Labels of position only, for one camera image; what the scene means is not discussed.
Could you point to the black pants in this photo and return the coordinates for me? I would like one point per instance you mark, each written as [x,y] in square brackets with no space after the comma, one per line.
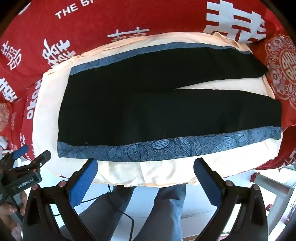
[138,111]

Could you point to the person's left hand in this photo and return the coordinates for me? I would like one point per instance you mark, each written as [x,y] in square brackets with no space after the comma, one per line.
[9,217]

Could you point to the red printed blanket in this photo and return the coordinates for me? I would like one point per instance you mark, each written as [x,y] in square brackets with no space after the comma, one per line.
[138,16]

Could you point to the red floral medallion pillow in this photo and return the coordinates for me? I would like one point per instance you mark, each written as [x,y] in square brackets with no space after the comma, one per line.
[7,118]
[283,62]

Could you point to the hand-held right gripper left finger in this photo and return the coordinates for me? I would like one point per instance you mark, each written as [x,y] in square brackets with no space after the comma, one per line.
[84,183]

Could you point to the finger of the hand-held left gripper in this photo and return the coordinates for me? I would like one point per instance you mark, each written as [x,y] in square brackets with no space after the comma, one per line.
[21,151]
[41,158]

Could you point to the person's right leg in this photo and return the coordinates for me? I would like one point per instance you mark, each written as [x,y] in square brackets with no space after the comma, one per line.
[161,213]

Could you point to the person's leg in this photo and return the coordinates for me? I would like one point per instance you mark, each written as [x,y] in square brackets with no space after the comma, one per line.
[161,213]
[108,215]

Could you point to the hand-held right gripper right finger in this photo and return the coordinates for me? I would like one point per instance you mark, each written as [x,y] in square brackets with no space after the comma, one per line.
[208,183]

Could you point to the grey metal frame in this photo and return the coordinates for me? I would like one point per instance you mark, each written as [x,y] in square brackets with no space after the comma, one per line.
[272,185]

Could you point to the person's left leg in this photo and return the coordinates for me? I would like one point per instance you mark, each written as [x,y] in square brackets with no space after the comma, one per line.
[108,215]

